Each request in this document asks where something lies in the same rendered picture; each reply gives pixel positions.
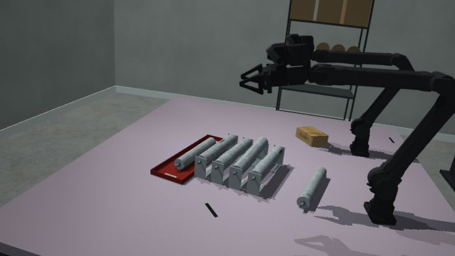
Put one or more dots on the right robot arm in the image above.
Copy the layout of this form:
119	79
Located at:
361	126

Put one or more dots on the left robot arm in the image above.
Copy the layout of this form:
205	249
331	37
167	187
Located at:
384	184

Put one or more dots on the brown cardboard box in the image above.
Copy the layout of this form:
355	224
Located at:
312	136

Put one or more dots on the red scrap tray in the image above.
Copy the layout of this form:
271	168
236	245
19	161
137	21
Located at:
168	171

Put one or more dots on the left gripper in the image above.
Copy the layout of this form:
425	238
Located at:
259	78

